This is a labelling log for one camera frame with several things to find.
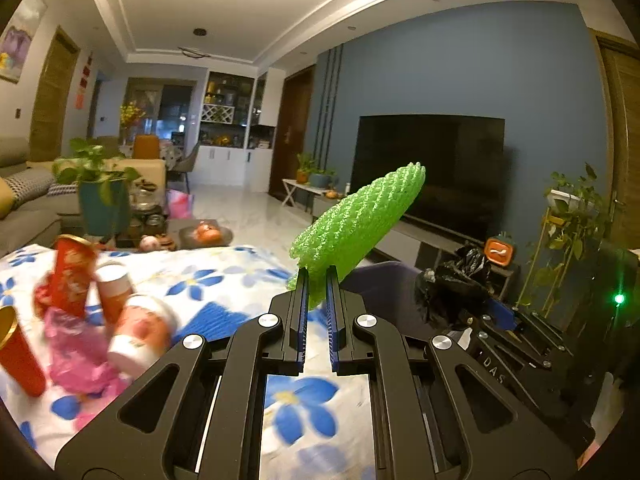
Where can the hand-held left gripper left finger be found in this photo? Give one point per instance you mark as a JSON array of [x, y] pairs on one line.
[[301, 320]]

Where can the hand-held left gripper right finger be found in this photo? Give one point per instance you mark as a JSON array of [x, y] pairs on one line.
[[331, 320]]

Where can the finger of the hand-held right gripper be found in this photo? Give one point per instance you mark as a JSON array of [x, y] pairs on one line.
[[501, 314]]

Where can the black trash bag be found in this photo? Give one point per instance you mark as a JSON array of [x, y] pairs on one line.
[[455, 280]]

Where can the green foam fruit net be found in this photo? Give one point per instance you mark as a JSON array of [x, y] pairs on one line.
[[357, 227]]

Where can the pink plastic bag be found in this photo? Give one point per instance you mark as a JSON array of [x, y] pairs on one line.
[[80, 367]]

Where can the red cup with gold inside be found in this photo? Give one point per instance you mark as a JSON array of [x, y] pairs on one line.
[[20, 360]]

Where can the orange square speaker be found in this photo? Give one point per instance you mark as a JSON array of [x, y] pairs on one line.
[[499, 251]]

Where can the blue floral tablecloth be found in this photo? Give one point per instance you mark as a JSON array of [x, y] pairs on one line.
[[220, 280]]

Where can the grey television stand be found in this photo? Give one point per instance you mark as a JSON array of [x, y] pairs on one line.
[[425, 245]]

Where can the leafy plant on gold stand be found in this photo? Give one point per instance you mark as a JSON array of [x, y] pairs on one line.
[[567, 220]]

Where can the plate of orange fruit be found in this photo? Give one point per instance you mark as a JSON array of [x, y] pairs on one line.
[[207, 232]]

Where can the small white folding table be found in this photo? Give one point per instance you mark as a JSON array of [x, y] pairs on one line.
[[299, 187]]

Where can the plant in blue pot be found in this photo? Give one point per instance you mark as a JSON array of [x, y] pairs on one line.
[[322, 177]]

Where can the plant in orange pot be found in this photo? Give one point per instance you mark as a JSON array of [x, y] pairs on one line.
[[304, 167]]

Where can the black television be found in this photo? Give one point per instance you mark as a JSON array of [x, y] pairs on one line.
[[427, 175]]

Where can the orange and white paper cup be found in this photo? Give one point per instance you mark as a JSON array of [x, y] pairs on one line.
[[142, 335], [114, 292]]

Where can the pink bag on floor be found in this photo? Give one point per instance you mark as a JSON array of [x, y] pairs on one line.
[[180, 205]]

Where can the pink pig toy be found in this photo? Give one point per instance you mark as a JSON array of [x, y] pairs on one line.
[[150, 243]]

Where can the dark brown door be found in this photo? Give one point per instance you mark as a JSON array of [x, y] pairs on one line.
[[292, 135]]

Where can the grey dining chair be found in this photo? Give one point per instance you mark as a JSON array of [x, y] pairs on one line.
[[187, 160]]

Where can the glass teapot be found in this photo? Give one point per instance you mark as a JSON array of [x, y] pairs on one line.
[[145, 195]]

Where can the white display cabinet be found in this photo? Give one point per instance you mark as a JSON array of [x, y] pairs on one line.
[[230, 125]]

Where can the wooden door beside television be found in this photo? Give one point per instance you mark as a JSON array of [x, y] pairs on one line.
[[620, 120]]

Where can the red printed cup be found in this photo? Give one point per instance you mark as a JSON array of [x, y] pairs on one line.
[[75, 277]]

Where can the orange chair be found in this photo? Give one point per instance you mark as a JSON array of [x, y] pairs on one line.
[[146, 147]]

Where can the leafy plant in teal pot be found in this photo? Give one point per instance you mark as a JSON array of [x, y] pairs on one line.
[[100, 190]]

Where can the yellow flowers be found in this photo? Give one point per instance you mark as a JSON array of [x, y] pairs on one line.
[[131, 112]]

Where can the zigzag patterned pillow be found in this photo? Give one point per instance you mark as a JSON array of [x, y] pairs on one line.
[[62, 189]]

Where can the grey sofa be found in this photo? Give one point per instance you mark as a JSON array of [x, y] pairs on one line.
[[30, 215]]

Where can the houndstooth pillow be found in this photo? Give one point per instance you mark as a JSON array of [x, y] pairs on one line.
[[30, 183]]

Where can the yellow sofa cushion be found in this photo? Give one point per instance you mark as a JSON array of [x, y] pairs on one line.
[[5, 196]]

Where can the light wooden door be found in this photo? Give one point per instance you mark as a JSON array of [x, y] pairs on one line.
[[52, 95]]

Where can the red wall decorations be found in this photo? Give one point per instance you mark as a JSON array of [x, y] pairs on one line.
[[84, 80]]

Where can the purple wall painting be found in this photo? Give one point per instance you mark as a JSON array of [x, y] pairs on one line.
[[20, 35]]

